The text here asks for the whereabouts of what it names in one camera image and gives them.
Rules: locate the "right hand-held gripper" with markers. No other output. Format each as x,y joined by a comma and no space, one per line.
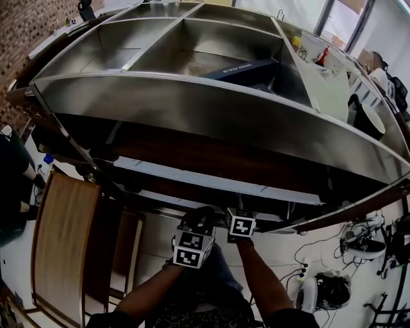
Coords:
240,225

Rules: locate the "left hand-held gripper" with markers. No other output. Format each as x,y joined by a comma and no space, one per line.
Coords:
192,250

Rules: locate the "wooden cart with gold frame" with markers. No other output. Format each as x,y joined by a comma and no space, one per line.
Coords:
64,240

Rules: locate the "metal shelving unit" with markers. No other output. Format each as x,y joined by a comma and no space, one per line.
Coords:
192,102

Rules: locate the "person's left forearm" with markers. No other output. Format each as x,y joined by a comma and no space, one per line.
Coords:
150,288

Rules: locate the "person's right forearm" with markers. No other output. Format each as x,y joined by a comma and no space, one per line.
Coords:
259,275

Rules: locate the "person's blue jeans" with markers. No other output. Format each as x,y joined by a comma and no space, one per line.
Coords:
221,269

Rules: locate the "person's black printed shirt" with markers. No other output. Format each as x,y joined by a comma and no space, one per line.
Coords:
208,314

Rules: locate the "white power strip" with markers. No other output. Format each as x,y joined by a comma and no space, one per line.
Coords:
302,270

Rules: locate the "black and white sneaker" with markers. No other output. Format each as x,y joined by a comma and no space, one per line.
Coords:
368,250

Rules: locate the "dark navy flat box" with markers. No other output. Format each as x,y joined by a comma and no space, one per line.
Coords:
246,68

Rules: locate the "black bucket, white inside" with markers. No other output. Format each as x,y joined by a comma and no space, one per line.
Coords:
365,125

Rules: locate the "white and red paper cup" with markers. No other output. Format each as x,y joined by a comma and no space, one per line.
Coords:
334,64

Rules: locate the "white printed paper cup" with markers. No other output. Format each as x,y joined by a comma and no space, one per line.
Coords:
312,46

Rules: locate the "small yellow object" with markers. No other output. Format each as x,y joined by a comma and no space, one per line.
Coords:
296,40

